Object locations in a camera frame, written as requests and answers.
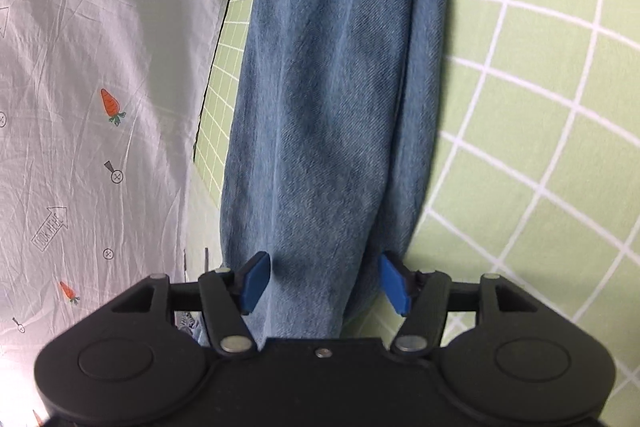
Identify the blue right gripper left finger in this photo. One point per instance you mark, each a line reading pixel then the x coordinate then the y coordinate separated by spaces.
pixel 251 281

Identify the blue denim jeans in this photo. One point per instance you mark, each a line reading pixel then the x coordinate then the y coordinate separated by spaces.
pixel 330 152

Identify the grey printed carrot sheet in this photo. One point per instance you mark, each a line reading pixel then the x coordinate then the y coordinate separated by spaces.
pixel 100 103

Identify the green grid cutting mat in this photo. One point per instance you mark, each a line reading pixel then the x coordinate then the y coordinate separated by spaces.
pixel 536 169

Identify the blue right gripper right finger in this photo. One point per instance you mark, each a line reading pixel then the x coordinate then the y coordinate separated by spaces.
pixel 397 282

